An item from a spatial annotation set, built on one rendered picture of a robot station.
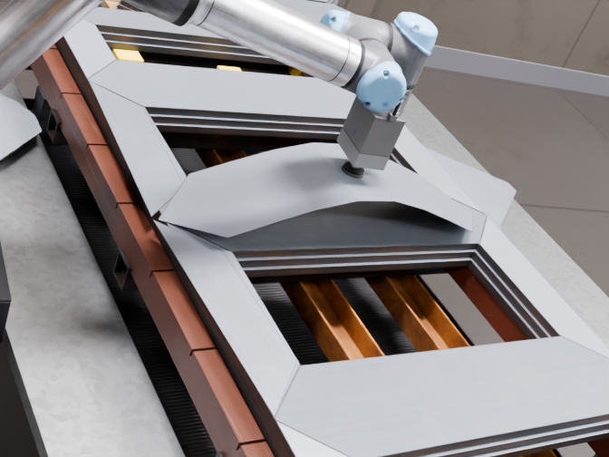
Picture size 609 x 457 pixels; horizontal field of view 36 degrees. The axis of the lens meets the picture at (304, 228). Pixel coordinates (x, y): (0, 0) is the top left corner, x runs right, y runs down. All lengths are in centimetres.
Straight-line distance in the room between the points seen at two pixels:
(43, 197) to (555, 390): 101
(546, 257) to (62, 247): 109
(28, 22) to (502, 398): 92
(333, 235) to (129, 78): 56
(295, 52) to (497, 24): 393
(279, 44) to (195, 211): 38
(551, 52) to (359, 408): 434
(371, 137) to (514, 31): 375
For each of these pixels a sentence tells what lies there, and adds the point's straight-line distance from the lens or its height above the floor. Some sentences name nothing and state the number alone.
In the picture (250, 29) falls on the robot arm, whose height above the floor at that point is 126.
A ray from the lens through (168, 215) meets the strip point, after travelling 160.
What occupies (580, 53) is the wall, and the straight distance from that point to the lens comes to 570.
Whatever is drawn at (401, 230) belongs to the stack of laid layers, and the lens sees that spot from 182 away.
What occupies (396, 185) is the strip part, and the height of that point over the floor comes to 95.
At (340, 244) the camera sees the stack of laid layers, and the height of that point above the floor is 86.
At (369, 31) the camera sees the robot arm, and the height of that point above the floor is 125.
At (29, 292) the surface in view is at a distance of 166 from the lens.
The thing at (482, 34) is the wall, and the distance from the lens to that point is 524.
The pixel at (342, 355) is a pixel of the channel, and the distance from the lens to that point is 170.
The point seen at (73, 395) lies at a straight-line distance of 150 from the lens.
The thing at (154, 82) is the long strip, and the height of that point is 86.
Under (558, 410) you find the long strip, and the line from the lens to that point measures 160.
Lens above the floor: 176
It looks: 32 degrees down
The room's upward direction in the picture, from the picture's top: 23 degrees clockwise
